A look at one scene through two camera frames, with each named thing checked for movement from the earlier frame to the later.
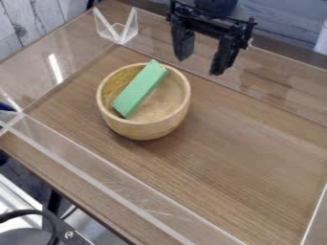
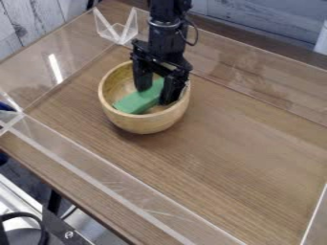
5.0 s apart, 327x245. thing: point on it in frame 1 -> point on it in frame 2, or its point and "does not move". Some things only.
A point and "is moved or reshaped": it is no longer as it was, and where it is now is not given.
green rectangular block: x=140 y=88 is moved or reshaped
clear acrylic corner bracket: x=116 y=33 does not move
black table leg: x=53 y=202 does not move
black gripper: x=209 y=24 -> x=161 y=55
